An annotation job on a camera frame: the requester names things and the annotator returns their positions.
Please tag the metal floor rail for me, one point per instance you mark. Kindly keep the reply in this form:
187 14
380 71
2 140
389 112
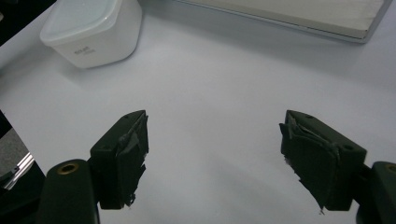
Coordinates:
20 169

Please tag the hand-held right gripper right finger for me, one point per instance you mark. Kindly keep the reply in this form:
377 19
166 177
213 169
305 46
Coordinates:
320 161

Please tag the white lidded plastic container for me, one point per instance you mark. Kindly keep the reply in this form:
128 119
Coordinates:
93 34

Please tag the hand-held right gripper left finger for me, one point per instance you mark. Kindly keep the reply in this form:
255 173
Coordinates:
124 161

